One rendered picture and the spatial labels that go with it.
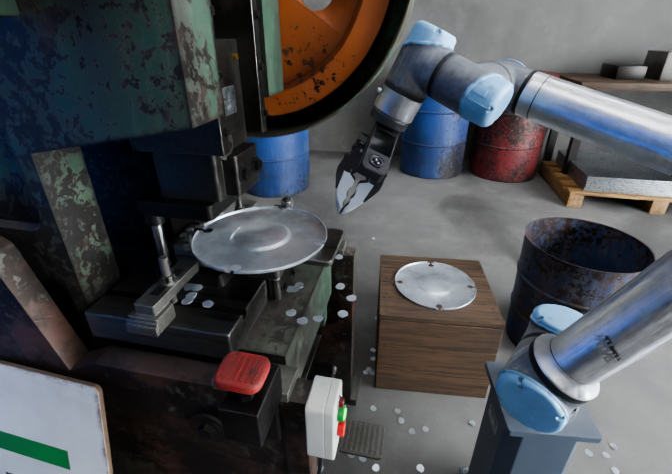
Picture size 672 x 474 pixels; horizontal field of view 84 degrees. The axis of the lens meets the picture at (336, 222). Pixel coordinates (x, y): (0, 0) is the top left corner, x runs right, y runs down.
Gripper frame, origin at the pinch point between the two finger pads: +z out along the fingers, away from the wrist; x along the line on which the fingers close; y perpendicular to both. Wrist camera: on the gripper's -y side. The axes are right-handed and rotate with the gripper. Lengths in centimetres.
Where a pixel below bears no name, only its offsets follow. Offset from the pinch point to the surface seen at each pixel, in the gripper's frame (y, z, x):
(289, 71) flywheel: 38.4, -11.4, 27.2
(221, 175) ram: -3.8, 2.9, 23.6
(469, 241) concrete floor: 149, 54, -92
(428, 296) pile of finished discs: 42, 36, -44
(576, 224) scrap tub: 88, 1, -97
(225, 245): -3.6, 17.7, 18.4
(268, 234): 1.4, 14.0, 11.5
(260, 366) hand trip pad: -31.4, 12.4, 2.2
